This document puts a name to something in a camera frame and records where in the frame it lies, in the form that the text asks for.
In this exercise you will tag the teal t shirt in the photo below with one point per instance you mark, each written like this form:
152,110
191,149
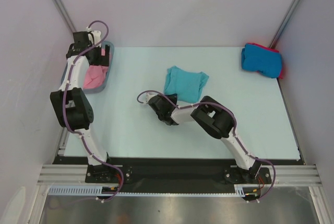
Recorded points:
187,85

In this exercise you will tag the pink crumpled t shirt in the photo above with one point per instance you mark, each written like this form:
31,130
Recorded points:
96,78

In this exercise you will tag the aluminium frame rail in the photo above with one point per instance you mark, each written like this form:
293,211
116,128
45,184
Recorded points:
61,174

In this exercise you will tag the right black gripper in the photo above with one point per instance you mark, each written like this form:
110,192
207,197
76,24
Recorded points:
163,116

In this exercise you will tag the right corner aluminium post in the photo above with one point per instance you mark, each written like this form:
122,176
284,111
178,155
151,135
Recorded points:
286,19

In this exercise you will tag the left corner aluminium post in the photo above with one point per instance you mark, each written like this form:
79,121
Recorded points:
64,15

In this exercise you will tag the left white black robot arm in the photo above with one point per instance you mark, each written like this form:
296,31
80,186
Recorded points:
71,106

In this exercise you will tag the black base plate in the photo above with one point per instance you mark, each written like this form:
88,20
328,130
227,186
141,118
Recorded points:
173,175

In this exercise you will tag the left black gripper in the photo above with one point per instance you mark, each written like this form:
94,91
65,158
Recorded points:
102,60

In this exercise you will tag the grey plastic basket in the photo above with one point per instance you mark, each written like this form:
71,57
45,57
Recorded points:
105,45

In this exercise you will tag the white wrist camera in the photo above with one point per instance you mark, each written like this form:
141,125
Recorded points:
94,36
149,96

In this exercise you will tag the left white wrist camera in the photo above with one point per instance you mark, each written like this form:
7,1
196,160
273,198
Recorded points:
94,36

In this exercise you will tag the corner aluminium post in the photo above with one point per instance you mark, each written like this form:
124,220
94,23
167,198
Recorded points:
64,15
286,19

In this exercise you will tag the grey slotted cable duct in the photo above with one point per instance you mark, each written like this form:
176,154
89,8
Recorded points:
101,191

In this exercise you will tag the blue folded t shirt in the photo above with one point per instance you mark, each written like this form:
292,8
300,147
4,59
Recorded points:
247,63

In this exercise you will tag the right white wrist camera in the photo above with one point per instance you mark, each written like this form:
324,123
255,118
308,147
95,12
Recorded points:
149,96

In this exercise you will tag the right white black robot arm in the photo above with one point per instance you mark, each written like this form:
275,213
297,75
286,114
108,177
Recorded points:
215,119

